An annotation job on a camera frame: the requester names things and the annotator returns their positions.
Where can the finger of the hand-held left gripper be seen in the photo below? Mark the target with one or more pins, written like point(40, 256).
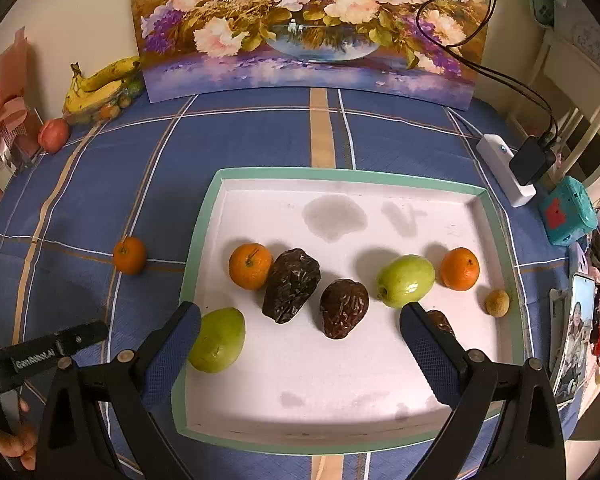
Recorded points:
point(87, 334)

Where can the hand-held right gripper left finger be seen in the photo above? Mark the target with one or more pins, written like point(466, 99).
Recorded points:
point(172, 355)

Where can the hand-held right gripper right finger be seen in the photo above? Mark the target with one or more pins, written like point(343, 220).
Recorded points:
point(425, 355)

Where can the dark brown wrinkled date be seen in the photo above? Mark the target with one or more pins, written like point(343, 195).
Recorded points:
point(291, 285)
point(441, 321)

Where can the brown longan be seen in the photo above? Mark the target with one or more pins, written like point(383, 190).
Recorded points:
point(497, 303)

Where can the small orange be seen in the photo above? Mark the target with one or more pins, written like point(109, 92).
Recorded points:
point(108, 110)
point(129, 256)
point(460, 269)
point(250, 266)

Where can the small dark brown avocado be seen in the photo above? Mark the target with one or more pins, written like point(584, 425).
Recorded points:
point(344, 309)

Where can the white tray with teal rim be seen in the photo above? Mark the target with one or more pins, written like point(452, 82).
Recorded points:
point(305, 370)

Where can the person's left hand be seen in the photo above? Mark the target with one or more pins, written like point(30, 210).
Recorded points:
point(14, 446)

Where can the blue plaid tablecloth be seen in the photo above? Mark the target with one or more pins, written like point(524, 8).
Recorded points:
point(104, 185)

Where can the smartphone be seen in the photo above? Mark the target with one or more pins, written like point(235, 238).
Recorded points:
point(576, 330)

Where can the teal box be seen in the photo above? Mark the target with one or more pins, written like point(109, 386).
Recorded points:
point(567, 212)

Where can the red apple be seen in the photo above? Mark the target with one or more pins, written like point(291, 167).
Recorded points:
point(53, 135)

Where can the white power strip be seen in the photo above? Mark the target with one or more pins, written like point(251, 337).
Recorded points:
point(502, 165)

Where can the black charger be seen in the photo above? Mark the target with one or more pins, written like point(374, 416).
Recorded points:
point(530, 160)

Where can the small orange in clear container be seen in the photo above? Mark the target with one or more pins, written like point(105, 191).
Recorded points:
point(108, 110)

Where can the clear plastic fruit container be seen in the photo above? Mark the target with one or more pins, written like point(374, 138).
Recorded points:
point(129, 92)

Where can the yellow banana bunch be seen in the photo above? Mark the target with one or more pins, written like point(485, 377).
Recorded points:
point(97, 87)

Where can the white chair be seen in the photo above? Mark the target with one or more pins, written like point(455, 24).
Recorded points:
point(595, 110)

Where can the flower painting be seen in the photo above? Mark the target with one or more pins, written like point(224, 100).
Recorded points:
point(305, 25)

